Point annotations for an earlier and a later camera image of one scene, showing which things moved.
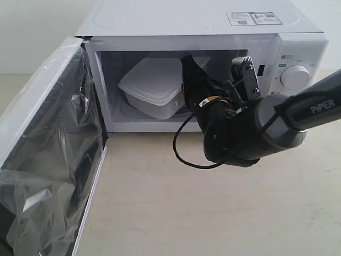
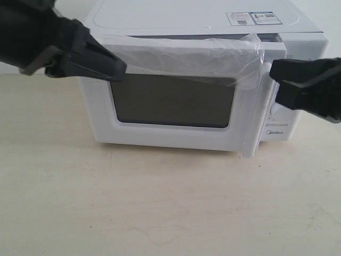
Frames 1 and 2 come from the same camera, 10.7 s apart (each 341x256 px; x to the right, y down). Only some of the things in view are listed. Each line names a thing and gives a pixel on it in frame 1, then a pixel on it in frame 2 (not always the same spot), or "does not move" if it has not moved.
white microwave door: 51,156 to 196,92
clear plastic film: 51,149 to 238,57
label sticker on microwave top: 242,18 does not move
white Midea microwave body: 287,49 does not move
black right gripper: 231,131 to 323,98
